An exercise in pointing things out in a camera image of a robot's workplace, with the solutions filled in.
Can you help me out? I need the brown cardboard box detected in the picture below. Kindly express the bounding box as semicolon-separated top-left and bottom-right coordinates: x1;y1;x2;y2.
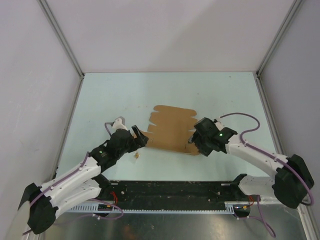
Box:
143;105;200;156

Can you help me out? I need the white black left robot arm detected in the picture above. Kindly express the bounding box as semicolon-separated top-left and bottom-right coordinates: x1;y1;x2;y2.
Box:
20;123;149;235

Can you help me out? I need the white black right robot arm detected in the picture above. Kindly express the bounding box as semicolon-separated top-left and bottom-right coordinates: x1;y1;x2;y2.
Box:
188;117;315;209

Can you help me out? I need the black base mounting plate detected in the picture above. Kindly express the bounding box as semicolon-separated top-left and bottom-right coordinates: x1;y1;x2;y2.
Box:
96;180;257;202

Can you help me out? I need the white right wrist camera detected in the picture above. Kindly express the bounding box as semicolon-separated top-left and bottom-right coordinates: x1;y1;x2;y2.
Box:
213;117;225;131

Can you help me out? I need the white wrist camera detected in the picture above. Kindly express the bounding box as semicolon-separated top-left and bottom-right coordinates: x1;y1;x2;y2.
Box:
213;117;225;131
111;116;128;131

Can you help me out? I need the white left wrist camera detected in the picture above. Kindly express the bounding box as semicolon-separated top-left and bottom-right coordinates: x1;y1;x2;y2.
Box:
111;116;128;131

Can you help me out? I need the grey slotted cable duct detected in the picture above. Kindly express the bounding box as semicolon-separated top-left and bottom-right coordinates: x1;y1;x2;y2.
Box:
67;201;311;216

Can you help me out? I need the aluminium front rail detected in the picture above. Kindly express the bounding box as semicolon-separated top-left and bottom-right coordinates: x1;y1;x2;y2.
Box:
257;182;308;203

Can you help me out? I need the aluminium frame post left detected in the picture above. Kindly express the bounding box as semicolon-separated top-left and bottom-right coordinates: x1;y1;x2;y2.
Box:
37;0;85;79

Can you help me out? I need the aluminium frame post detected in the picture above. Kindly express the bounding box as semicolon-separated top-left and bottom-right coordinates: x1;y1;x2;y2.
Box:
37;0;85;79
256;0;305;78

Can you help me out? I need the aluminium frame post right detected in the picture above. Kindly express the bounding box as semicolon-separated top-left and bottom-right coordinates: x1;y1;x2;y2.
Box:
256;0;305;78

